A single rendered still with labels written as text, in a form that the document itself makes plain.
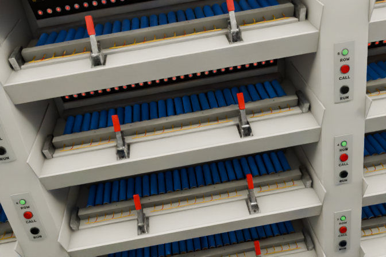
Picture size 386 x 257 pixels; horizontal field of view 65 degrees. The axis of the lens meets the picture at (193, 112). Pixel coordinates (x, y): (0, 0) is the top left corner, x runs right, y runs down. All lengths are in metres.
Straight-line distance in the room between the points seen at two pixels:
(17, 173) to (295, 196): 0.62
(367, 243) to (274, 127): 0.46
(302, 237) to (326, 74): 0.47
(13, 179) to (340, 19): 0.72
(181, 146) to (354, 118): 0.37
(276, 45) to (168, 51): 0.21
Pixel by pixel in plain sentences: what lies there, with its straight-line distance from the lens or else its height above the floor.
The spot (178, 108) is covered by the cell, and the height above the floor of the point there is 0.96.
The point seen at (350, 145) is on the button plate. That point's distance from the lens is 0.75.
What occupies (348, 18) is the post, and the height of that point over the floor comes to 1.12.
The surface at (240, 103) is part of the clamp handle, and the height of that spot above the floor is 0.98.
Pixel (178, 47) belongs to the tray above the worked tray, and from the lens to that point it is 0.61.
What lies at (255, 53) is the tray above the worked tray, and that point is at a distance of 0.62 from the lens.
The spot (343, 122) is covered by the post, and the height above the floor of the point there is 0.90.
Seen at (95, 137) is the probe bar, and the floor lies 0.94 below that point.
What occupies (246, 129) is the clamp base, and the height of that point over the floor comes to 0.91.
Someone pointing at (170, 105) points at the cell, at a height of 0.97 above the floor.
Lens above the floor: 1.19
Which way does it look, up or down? 20 degrees down
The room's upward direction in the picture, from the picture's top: 10 degrees counter-clockwise
